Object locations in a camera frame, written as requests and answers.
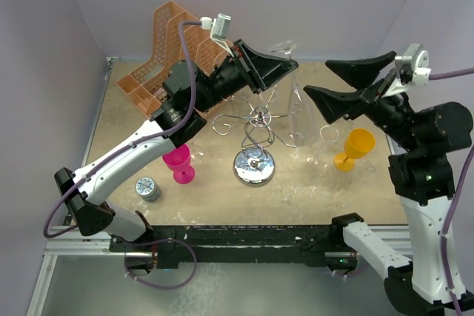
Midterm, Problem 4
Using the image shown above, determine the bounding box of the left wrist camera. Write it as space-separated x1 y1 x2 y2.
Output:
199 13 233 57

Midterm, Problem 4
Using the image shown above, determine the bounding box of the orange plastic file organizer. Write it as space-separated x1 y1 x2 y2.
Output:
117 1 227 117

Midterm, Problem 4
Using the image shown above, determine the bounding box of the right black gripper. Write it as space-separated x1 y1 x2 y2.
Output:
304 48 421 149

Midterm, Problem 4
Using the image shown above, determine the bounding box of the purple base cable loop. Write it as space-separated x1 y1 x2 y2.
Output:
124 238 198 290

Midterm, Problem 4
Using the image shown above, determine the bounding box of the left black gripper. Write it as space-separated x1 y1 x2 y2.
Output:
193 39 296 113

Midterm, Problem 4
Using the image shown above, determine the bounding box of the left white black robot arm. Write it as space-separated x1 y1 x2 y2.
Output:
54 40 298 251

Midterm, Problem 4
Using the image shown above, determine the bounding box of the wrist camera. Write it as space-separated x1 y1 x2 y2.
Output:
384 44 431 97
199 13 233 57

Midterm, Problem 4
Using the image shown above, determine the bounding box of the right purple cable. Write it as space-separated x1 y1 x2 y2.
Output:
429 67 474 316

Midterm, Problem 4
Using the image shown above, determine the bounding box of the chrome wine glass rack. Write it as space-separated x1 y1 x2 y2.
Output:
212 86 304 187

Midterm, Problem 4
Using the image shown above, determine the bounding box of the yellow plastic goblet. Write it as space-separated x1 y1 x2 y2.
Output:
333 128 376 172

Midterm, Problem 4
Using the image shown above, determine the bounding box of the pink plastic goblet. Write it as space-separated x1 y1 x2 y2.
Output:
162 144 196 184

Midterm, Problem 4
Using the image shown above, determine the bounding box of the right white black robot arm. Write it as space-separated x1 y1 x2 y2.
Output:
304 44 473 315

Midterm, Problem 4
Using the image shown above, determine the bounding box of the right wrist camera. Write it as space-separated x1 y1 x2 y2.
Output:
384 44 431 97

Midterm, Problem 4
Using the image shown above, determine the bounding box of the clear champagne flute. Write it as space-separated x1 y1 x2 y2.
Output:
269 40 304 147

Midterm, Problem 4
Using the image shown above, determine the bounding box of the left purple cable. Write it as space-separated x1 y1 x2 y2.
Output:
42 19 208 239

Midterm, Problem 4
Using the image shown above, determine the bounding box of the clear wine glass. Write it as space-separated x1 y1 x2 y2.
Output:
187 143 204 164
306 125 339 167

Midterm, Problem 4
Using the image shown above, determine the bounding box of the black base frame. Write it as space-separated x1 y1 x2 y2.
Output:
110 213 364 269

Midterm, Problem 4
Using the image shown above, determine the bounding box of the small round tin can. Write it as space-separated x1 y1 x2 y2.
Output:
135 177 161 203

